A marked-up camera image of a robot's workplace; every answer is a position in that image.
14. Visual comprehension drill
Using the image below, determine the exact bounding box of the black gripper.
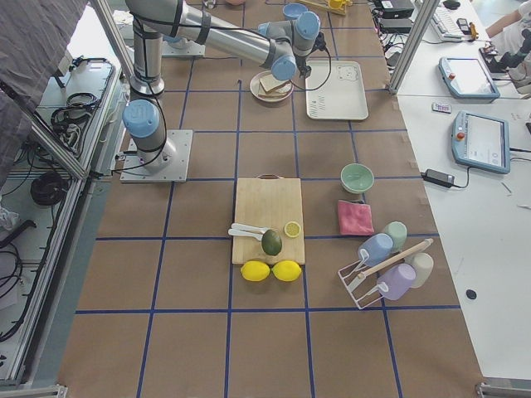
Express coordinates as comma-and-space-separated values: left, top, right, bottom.
297, 56, 312, 79

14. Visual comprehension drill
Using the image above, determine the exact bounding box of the bread slice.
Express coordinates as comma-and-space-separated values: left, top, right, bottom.
258, 85, 293, 101
259, 75, 288, 95

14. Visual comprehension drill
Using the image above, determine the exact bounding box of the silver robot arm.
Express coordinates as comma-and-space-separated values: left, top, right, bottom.
121, 1, 325, 182

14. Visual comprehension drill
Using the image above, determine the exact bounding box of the bread slice on plate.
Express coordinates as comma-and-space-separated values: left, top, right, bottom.
258, 85, 293, 101

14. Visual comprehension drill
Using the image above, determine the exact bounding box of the cream round plate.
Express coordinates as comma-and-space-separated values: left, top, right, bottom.
250, 71, 294, 103

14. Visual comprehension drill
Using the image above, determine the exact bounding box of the white bear tray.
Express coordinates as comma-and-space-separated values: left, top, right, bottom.
305, 60, 369, 121

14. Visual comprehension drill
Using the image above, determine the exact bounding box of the blue bowl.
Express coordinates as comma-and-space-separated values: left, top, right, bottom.
282, 2, 308, 21

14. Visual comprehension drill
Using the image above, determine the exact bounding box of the wooden dish rack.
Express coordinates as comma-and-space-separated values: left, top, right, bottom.
300, 0, 353, 16

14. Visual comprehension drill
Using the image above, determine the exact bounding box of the yellow cup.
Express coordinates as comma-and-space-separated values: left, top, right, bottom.
329, 0, 345, 9

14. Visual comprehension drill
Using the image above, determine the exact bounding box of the green bowl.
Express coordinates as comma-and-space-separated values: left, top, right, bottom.
340, 163, 374, 194

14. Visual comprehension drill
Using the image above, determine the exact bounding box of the wooden cutting board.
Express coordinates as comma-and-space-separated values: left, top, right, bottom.
231, 177, 305, 265

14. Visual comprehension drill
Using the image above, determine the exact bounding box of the pink cloth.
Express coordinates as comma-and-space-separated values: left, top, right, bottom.
337, 200, 374, 236

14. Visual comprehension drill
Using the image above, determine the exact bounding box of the lemon slice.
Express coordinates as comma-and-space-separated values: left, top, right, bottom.
283, 221, 302, 239

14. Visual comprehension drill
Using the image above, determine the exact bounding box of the far teach pendant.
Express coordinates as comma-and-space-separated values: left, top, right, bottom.
438, 57, 500, 102

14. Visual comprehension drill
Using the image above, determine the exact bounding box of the teach pendant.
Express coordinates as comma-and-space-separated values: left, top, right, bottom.
438, 57, 500, 102
451, 111, 510, 174

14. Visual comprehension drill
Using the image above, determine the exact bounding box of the avocado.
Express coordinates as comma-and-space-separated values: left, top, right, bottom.
261, 229, 283, 256

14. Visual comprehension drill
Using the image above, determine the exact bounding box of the black power adapter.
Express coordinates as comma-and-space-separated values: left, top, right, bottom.
421, 168, 455, 188

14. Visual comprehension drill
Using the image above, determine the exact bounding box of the green hanging mug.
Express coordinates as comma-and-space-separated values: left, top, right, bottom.
382, 221, 407, 253

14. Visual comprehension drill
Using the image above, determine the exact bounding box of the near teach pendant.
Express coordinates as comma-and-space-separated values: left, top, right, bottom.
451, 111, 510, 174

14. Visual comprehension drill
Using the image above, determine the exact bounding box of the blue hanging mug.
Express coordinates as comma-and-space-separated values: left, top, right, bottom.
358, 233, 393, 267

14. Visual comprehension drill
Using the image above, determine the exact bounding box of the right whole lemon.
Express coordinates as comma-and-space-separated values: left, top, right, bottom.
272, 260, 302, 282

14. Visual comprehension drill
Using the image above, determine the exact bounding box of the whole lemon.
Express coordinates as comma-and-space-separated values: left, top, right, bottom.
240, 260, 270, 282
272, 260, 302, 282

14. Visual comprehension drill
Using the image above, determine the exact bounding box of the left whole lemon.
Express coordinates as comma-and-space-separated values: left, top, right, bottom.
240, 260, 270, 282

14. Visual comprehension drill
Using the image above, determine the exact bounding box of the white hanging mug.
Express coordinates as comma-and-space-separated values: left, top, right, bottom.
405, 252, 434, 289

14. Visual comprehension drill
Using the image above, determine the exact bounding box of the purple hanging mug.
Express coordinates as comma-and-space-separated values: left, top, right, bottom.
377, 263, 417, 300

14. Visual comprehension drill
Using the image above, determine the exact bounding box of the aluminium frame post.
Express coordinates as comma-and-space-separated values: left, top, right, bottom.
387, 0, 439, 95

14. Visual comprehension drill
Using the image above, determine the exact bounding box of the white wire cup rack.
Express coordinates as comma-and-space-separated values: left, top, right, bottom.
338, 238, 433, 309

